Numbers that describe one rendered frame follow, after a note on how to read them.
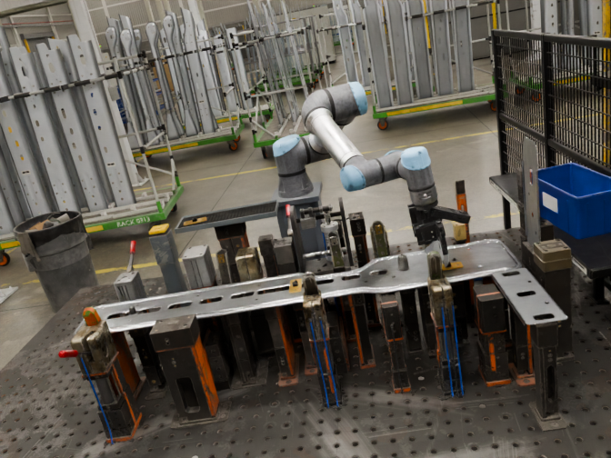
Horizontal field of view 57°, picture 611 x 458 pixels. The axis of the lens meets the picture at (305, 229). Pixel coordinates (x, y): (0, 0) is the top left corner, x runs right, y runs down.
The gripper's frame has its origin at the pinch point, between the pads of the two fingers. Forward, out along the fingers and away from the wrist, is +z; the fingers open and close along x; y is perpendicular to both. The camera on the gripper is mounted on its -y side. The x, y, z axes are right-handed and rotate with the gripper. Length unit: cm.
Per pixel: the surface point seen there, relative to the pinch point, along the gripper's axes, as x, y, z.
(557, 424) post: 37, -13, 34
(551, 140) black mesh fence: -63, -56, -7
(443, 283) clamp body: 16.7, 4.2, -2.2
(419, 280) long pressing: 4.5, 9.4, 1.7
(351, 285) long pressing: 1.0, 29.2, -0.4
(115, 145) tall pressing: -403, 245, -16
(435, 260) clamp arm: 13.2, 4.6, -7.6
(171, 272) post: -36, 94, -6
